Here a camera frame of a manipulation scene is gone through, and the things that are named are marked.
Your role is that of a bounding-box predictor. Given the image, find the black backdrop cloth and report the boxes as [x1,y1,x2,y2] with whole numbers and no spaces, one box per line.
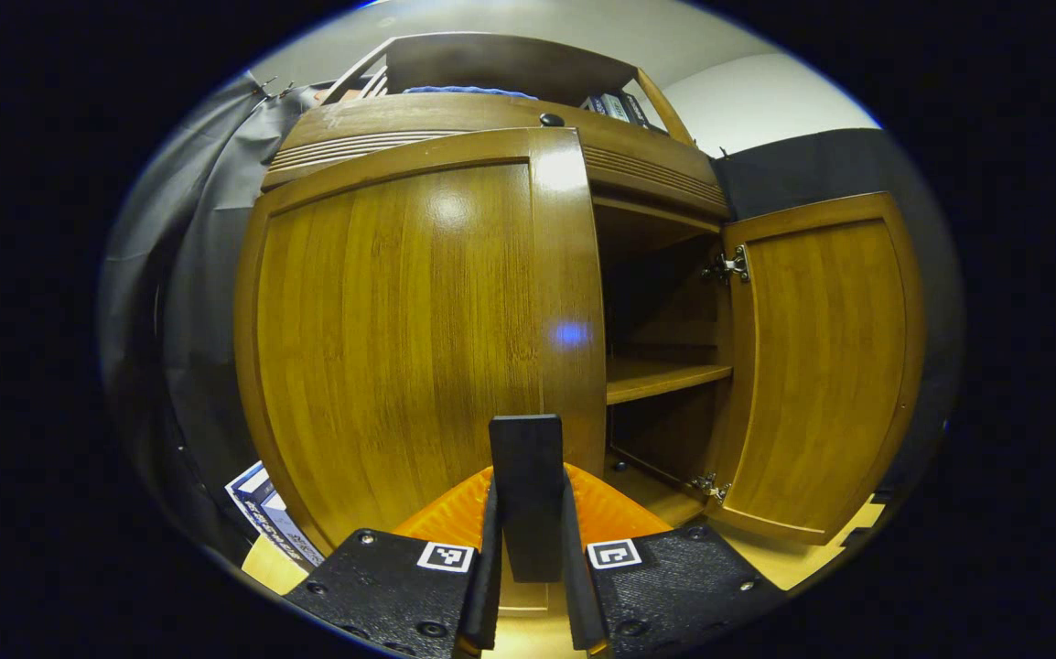
[98,73,964,568]

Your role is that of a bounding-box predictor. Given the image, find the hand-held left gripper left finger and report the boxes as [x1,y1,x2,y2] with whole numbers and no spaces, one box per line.
[283,465,503,659]

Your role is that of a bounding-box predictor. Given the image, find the wooden double-door shoe cabinet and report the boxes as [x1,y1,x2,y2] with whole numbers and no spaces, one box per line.
[233,32,927,559]

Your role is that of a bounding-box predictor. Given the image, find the wooden drawer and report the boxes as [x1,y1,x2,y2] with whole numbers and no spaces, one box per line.
[261,92,730,221]

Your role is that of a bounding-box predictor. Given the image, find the wooden inner shelf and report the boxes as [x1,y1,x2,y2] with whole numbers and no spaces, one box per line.
[606,359,733,406]

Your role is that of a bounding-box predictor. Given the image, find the wooden shoe cabinet door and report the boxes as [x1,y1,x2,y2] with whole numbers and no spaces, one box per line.
[233,126,609,555]
[706,190,927,547]

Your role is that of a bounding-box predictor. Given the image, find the blue white printed booklet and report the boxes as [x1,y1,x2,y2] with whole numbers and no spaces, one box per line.
[224,461,326,570]

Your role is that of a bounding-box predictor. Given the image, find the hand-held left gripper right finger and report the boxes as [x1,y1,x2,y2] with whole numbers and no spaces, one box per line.
[561,462,790,659]

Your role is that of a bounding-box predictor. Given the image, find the blue towel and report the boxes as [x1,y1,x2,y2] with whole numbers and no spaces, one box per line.
[402,85,538,100]

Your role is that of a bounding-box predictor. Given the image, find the black door handle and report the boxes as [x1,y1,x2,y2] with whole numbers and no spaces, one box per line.
[489,414,566,584]

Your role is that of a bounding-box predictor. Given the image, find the metal door hinge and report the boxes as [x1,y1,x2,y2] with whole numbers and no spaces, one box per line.
[700,244,751,285]
[686,472,732,506]

